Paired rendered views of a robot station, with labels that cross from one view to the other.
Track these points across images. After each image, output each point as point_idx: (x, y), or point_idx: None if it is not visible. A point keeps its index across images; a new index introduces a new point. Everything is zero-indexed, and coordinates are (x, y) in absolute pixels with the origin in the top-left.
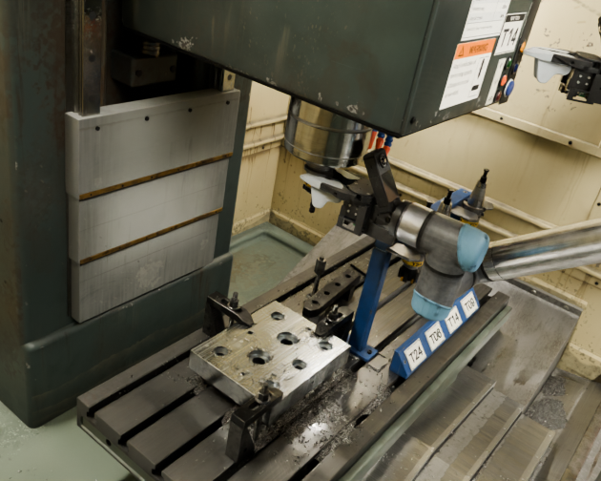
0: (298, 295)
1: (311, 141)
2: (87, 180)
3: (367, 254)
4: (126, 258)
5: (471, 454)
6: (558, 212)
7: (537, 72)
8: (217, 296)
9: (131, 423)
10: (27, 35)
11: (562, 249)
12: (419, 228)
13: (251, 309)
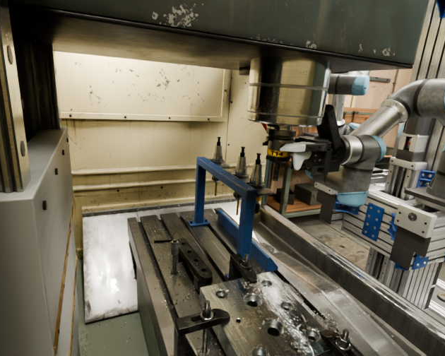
0: (167, 280)
1: (318, 104)
2: (51, 311)
3: (147, 231)
4: None
5: (303, 282)
6: (212, 157)
7: None
8: (184, 321)
9: None
10: None
11: (379, 132)
12: (362, 147)
13: (167, 316)
